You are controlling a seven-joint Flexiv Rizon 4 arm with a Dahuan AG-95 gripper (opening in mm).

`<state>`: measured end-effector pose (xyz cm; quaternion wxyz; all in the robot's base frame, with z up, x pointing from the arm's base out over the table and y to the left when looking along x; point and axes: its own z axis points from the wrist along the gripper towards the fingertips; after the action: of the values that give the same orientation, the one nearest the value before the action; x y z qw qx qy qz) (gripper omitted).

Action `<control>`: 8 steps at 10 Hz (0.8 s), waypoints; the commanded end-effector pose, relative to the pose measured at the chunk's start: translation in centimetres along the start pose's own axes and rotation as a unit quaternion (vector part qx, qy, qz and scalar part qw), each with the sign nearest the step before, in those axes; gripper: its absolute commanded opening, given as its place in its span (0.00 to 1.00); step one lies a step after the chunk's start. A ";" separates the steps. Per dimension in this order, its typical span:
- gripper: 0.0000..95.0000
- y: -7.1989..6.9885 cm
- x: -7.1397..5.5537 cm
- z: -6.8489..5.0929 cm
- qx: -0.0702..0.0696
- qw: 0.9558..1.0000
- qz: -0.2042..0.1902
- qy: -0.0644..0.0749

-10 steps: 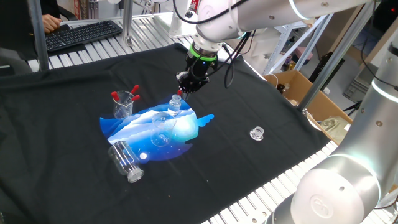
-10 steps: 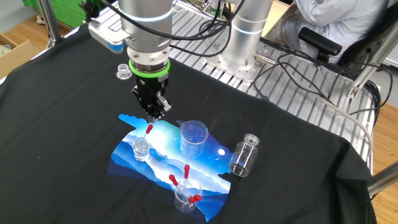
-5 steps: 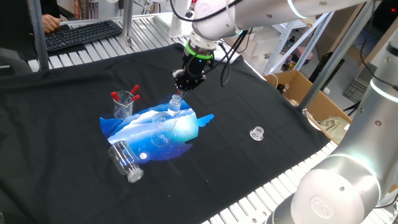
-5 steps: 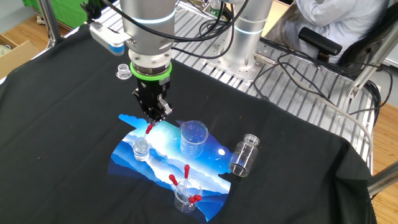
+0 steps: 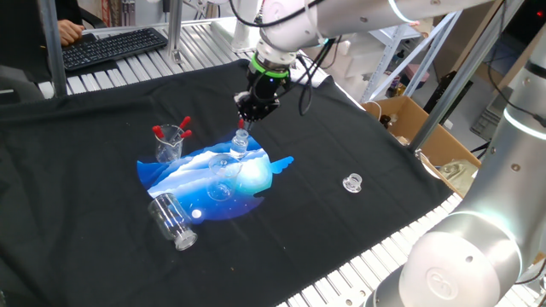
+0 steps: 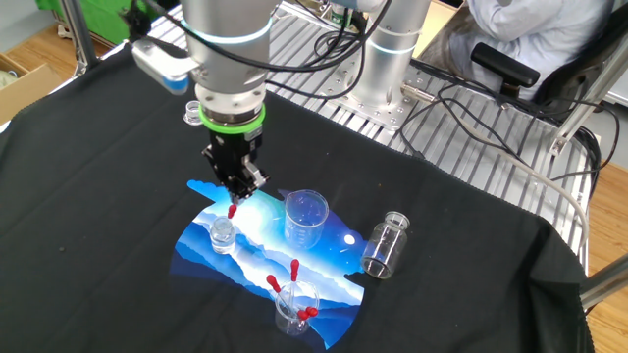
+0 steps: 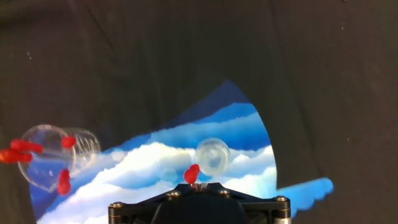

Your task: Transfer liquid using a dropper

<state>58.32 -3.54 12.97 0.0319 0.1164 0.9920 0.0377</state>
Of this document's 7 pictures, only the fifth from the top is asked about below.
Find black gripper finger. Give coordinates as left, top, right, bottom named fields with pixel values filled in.
left=233, top=91, right=255, bottom=125
left=248, top=98, right=282, bottom=130

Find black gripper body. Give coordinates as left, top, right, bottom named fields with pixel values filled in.
left=246, top=70, right=293, bottom=101

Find clear glass jar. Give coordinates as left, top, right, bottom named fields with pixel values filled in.
left=147, top=192, right=199, bottom=252

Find person's hand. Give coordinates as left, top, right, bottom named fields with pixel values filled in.
left=57, top=19, right=86, bottom=47

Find small glass vial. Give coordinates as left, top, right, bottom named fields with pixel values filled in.
left=229, top=129, right=250, bottom=159

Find black cloth with blue print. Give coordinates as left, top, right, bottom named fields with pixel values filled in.
left=0, top=58, right=454, bottom=307

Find large glass beaker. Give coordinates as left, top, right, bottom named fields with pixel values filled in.
left=206, top=153, right=243, bottom=202

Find small glass beaker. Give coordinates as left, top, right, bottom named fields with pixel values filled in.
left=154, top=124, right=185, bottom=165

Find clear glass stopper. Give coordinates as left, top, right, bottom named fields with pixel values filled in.
left=341, top=172, right=363, bottom=194

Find white metal shelf rack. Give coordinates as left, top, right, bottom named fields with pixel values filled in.
left=360, top=12, right=464, bottom=103

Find black computer keyboard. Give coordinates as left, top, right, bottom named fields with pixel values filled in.
left=61, top=27, right=169, bottom=72

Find brown cardboard box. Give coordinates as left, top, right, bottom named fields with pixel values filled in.
left=361, top=96, right=482, bottom=195

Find pink box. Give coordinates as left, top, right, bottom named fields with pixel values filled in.
left=403, top=63, right=430, bottom=84

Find black case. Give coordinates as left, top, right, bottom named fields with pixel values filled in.
left=424, top=70, right=473, bottom=125

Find black office chair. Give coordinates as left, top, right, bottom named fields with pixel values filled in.
left=81, top=8, right=107, bottom=30

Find grey plastic bag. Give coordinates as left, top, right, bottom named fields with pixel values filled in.
left=439, top=159, right=479, bottom=195

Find black tripod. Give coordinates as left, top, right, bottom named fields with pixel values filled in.
left=471, top=141, right=491, bottom=159

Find grey plastic crate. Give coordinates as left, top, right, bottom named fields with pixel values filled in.
left=470, top=97, right=504, bottom=137

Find aluminium frame post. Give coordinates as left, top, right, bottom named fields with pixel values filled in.
left=408, top=0, right=526, bottom=151
left=166, top=0, right=184, bottom=63
left=37, top=0, right=68, bottom=98

